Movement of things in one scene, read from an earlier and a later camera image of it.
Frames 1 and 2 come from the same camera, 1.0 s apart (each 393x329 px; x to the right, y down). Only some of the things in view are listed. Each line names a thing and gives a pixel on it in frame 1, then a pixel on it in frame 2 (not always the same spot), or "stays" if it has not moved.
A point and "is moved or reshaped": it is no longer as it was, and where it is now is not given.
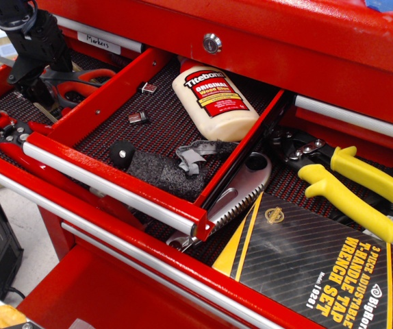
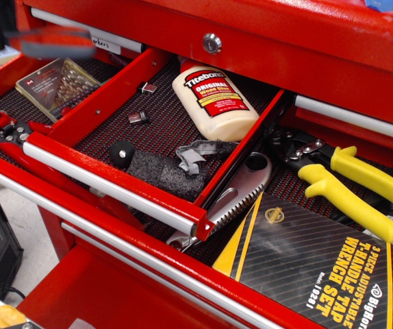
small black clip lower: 134,117 stays
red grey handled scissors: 73,88 is moved or reshaped
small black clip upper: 149,88 stays
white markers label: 99,42 stays
